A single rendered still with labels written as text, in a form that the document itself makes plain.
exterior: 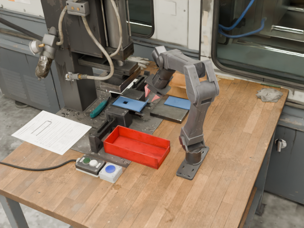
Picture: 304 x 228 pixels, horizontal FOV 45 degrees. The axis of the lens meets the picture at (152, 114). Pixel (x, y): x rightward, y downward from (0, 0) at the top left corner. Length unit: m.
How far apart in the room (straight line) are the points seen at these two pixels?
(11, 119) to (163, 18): 1.87
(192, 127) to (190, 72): 0.24
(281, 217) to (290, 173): 0.32
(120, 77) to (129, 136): 0.26
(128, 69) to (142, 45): 0.73
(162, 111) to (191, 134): 0.39
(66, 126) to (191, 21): 0.88
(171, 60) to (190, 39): 0.78
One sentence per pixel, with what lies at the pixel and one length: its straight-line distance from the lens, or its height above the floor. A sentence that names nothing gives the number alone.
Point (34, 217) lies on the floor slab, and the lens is 2.63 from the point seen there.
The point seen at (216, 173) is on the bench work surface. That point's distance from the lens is 1.48.
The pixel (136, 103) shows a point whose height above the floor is 0.99.
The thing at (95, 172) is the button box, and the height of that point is 0.93.
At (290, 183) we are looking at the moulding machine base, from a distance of 2.44.
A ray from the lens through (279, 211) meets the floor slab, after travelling 2.58.
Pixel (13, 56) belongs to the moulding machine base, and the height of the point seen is 0.58.
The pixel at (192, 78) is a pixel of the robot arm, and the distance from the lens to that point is 1.20.
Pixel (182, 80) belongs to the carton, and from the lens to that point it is 1.94.
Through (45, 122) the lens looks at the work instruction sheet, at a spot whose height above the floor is 0.90.
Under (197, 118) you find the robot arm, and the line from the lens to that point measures 1.31.
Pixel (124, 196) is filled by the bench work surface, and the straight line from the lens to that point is 1.40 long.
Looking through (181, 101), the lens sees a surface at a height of 0.92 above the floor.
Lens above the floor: 1.96
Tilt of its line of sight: 37 degrees down
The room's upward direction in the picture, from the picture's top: 3 degrees counter-clockwise
